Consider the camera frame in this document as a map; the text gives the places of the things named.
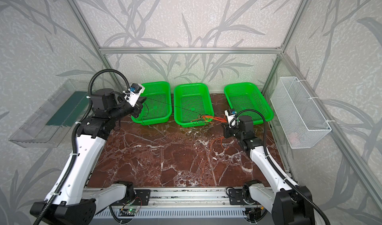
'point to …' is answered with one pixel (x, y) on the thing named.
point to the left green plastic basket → (157, 107)
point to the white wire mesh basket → (303, 124)
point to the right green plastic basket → (242, 96)
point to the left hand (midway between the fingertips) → (143, 92)
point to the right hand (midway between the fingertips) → (224, 119)
